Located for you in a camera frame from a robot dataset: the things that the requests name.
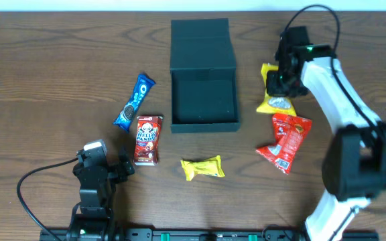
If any yellow seed snack bag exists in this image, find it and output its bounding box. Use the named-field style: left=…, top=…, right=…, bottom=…
left=256, top=64, right=297, bottom=116

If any red Hello Panda box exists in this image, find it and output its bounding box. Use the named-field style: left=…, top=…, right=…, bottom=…
left=133, top=116, right=163, bottom=166

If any red snack bag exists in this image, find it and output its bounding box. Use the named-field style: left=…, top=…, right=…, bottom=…
left=255, top=113, right=312, bottom=175

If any blue Oreo cookie pack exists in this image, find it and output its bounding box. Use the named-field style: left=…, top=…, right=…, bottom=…
left=113, top=74, right=155, bottom=132

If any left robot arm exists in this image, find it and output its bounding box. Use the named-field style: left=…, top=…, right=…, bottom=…
left=66, top=147, right=135, bottom=240

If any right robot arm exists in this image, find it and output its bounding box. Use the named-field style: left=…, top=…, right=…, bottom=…
left=266, top=44, right=386, bottom=240

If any dark green open box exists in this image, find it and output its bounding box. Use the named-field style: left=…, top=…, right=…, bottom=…
left=170, top=18, right=241, bottom=133

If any small yellow snack packet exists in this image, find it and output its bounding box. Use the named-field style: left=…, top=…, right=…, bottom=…
left=180, top=155, right=225, bottom=181

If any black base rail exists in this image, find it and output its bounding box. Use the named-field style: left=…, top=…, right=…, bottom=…
left=39, top=228, right=380, bottom=241

